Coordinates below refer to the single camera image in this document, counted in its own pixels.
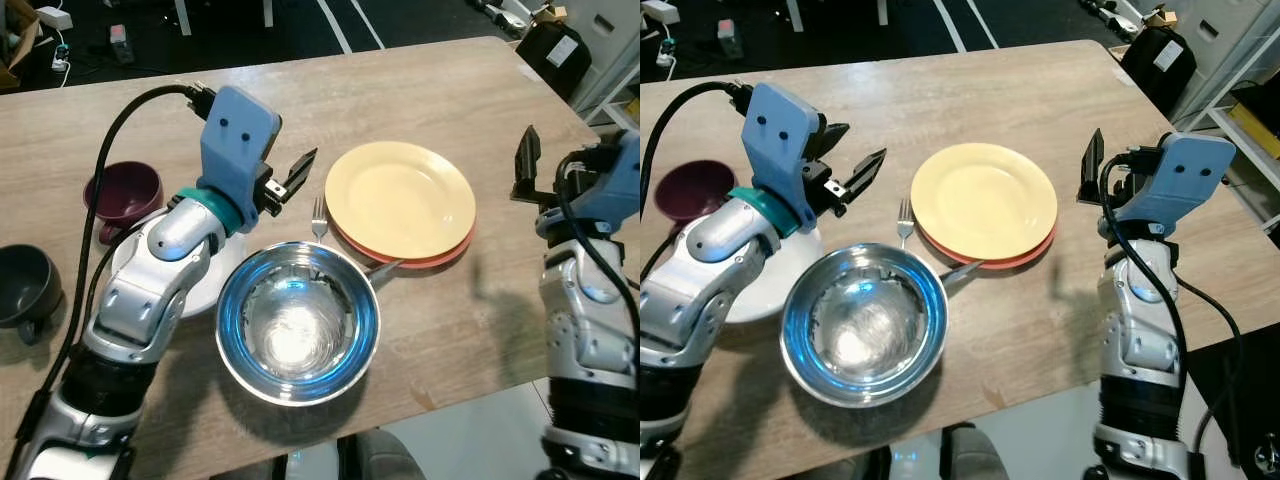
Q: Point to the white metal shelf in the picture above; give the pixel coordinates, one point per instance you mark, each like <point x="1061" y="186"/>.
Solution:
<point x="1240" y="60"/>
<point x="615" y="80"/>

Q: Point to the white plate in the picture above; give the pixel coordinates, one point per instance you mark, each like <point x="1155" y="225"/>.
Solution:
<point x="205" y="285"/>
<point x="770" y="290"/>

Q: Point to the white power strip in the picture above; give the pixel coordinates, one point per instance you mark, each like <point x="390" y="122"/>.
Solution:
<point x="54" y="18"/>
<point x="661" y="12"/>

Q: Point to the silver fork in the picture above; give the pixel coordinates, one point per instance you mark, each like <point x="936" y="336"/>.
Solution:
<point x="905" y="215"/>
<point x="320" y="215"/>

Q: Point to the brown cardboard box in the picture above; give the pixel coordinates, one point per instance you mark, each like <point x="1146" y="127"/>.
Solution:
<point x="15" y="50"/>

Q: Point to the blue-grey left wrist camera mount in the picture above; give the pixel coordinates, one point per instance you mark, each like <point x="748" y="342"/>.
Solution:
<point x="235" y="130"/>
<point x="785" y="130"/>

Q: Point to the small black and red device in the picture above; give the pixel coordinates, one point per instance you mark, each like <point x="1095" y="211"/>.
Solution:
<point x="730" y="38"/>
<point x="122" y="42"/>

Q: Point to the orange plate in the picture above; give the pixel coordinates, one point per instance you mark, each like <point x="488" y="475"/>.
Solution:
<point x="440" y="258"/>
<point x="1020" y="259"/>

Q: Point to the dark grey cup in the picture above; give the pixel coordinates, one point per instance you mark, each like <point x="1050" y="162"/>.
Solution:
<point x="25" y="285"/>

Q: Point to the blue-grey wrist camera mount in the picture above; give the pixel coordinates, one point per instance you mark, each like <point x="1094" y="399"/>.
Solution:
<point x="785" y="130"/>
<point x="235" y="130"/>
<point x="620" y="175"/>
<point x="1180" y="175"/>

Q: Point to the yellow plate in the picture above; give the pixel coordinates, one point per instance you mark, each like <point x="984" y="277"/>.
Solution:
<point x="985" y="200"/>
<point x="400" y="200"/>

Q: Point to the shiny steel bowl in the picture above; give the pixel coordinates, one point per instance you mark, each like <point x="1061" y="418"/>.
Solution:
<point x="862" y="330"/>
<point x="297" y="325"/>

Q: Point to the silver knife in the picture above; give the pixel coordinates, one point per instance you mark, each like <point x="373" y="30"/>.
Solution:
<point x="388" y="266"/>
<point x="965" y="270"/>

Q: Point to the maroon cup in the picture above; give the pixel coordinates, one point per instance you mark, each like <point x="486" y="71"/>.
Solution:
<point x="690" y="190"/>
<point x="122" y="190"/>

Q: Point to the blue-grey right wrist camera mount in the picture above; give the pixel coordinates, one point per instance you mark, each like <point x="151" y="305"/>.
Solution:
<point x="1180" y="175"/>
<point x="620" y="175"/>

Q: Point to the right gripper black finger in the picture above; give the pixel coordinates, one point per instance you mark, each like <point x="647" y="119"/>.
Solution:
<point x="527" y="165"/>
<point x="1091" y="168"/>

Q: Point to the grey right robot leg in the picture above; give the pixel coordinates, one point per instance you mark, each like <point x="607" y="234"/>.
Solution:
<point x="380" y="460"/>
<point x="975" y="458"/>

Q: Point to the black bag with white label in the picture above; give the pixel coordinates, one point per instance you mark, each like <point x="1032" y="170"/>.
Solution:
<point x="1155" y="65"/>
<point x="550" y="55"/>

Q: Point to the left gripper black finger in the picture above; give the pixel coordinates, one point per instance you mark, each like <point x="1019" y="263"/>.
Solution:
<point x="300" y="173"/>
<point x="865" y="176"/>
<point x="834" y="138"/>

